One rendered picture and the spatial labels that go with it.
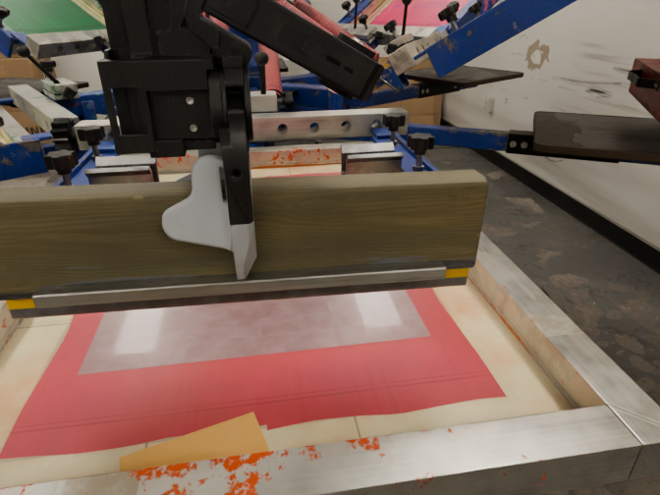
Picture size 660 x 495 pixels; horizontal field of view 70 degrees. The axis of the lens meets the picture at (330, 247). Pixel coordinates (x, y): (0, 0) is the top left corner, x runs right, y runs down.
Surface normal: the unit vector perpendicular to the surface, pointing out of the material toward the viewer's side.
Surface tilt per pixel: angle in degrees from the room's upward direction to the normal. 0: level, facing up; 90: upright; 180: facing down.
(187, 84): 90
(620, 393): 0
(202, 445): 0
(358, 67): 90
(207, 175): 84
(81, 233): 90
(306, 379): 0
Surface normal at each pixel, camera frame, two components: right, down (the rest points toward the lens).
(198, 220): 0.16, 0.36
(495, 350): 0.00, -0.88
